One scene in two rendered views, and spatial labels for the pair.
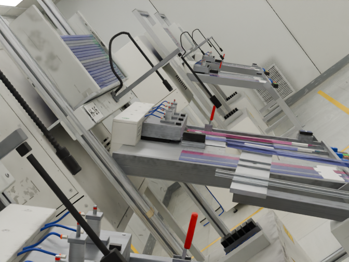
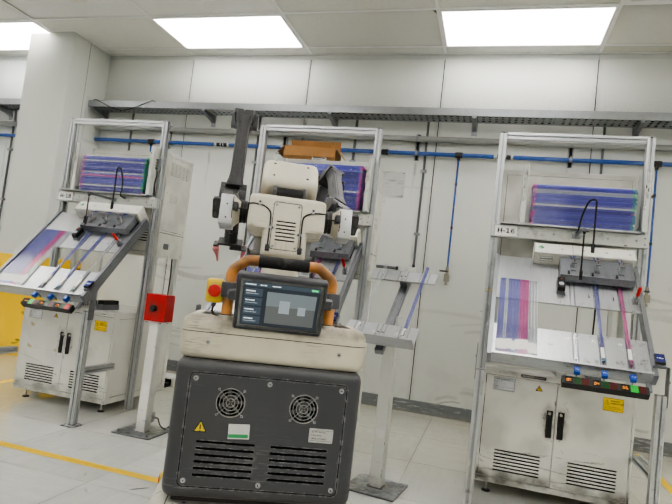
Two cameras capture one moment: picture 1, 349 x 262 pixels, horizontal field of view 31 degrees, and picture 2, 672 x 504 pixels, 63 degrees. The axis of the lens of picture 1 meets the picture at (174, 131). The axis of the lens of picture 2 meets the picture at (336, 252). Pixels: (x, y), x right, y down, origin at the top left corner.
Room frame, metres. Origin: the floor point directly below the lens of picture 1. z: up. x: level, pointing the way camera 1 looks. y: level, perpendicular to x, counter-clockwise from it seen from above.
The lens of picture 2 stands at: (1.33, -2.91, 0.93)
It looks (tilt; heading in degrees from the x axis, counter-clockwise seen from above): 4 degrees up; 97
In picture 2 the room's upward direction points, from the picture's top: 7 degrees clockwise
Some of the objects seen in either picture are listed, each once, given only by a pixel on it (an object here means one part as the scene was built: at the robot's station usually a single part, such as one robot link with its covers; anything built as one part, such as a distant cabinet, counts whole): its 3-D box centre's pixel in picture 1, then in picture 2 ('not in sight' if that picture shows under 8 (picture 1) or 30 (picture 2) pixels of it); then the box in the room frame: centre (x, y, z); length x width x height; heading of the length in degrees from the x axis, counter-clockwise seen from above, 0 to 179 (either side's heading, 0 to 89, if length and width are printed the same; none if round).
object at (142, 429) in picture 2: not in sight; (151, 362); (-0.01, 0.15, 0.39); 0.24 x 0.24 x 0.78; 81
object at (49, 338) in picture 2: not in sight; (88, 301); (-0.67, 0.54, 0.66); 1.01 x 0.73 x 1.31; 81
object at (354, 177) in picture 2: not in sight; (322, 187); (0.82, 0.36, 1.52); 0.51 x 0.13 x 0.27; 171
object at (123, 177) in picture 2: not in sight; (112, 259); (-0.65, 0.75, 0.95); 1.35 x 0.82 x 1.90; 81
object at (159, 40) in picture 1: (196, 103); not in sight; (5.71, -0.31, 0.95); 1.36 x 0.82 x 1.90; 81
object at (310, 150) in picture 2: not in sight; (324, 151); (0.76, 0.67, 1.82); 0.68 x 0.30 x 0.20; 171
